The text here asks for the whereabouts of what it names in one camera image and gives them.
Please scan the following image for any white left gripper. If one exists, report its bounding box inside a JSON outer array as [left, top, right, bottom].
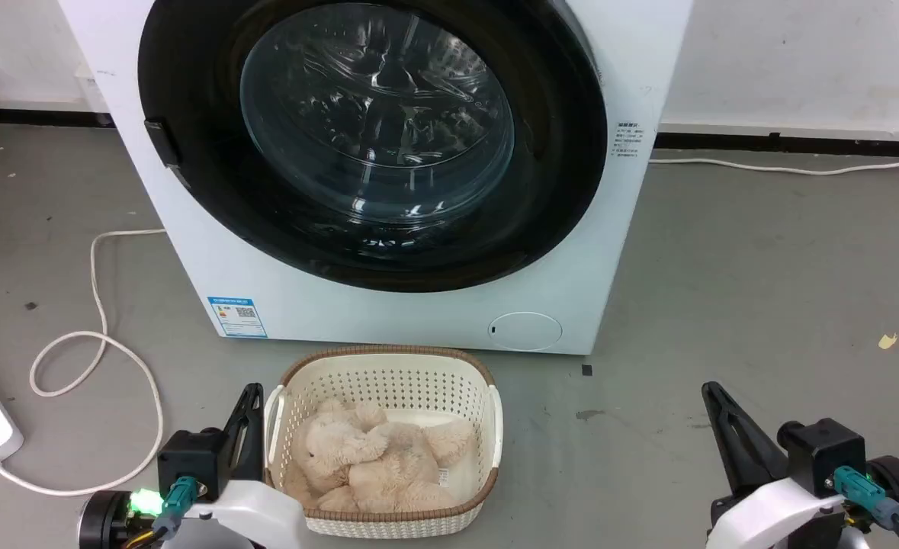
[[178, 384, 309, 549]]

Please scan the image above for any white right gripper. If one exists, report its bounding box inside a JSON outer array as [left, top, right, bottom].
[[702, 381, 850, 549]]

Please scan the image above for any white front-load washing machine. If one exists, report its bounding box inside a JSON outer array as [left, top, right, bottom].
[[56, 0, 694, 356]]

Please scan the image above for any black round glass washer door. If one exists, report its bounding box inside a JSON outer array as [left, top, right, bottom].
[[138, 0, 608, 294]]

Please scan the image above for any blue energy label sticker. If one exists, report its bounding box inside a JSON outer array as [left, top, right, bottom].
[[207, 296, 268, 339]]

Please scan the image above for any beige plush bear toy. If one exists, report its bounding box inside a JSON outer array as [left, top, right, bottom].
[[283, 399, 477, 514]]

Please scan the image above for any cream perforated laundry basket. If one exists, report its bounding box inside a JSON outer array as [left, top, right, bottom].
[[264, 345, 504, 540]]

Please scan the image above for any round white filter cover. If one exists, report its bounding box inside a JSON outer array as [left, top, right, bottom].
[[487, 311, 563, 352]]

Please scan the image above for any small text warning sticker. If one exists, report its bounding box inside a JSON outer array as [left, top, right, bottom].
[[612, 120, 646, 159]]

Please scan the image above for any left teal plug black cable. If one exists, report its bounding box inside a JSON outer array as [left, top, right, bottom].
[[133, 476, 200, 549]]

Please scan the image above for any teal plug black cable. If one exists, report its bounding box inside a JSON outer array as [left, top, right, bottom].
[[833, 467, 899, 549], [133, 476, 200, 549]]

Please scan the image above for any right teal plug black cable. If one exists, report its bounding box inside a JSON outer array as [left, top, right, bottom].
[[833, 467, 899, 549]]

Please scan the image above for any white power strip cable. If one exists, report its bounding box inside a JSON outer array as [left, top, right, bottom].
[[0, 227, 168, 498]]

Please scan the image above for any thin white floor cable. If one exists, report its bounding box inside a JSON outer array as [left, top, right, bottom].
[[647, 149, 899, 177]]

